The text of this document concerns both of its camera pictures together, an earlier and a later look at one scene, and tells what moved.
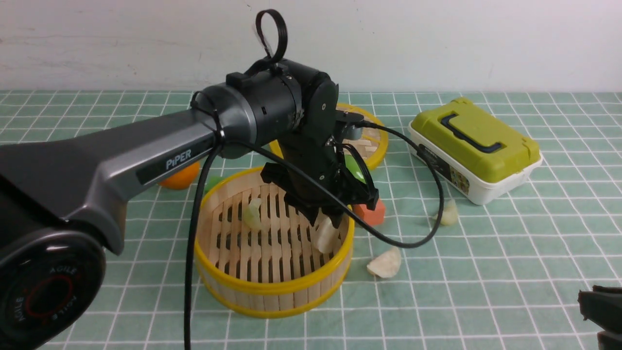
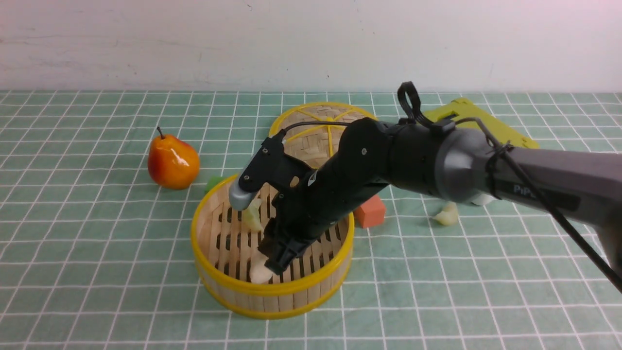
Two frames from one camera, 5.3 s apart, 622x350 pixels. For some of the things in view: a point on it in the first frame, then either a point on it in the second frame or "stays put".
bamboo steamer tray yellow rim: (258, 255) stays put
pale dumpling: (449, 217) stays put
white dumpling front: (387, 264) to (259, 273)
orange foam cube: (375, 217) stays put
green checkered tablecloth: (428, 274) stays put
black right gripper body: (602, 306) to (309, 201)
